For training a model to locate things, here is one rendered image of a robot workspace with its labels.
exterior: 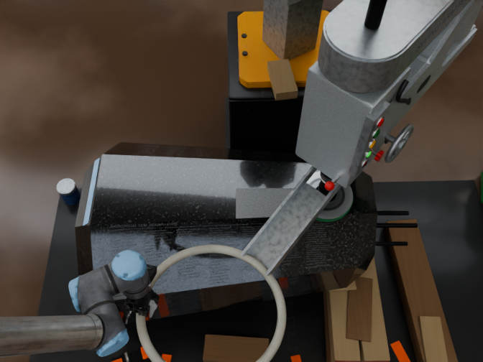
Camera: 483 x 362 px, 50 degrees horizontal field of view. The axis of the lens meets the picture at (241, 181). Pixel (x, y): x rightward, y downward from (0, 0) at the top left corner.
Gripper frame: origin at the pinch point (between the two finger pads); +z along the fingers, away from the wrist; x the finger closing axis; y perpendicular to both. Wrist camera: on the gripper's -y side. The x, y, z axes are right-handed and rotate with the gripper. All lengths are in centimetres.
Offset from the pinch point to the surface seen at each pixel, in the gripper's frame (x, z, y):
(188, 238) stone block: 6.2, 8.2, -31.7
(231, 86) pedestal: 6, 5, -113
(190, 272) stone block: 8.8, 18.6, -22.6
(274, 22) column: 21, -19, -133
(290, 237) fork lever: 44, -9, -31
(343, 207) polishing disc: 63, -2, -52
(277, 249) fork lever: 40.7, -7.0, -26.3
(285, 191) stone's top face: 40, 1, -57
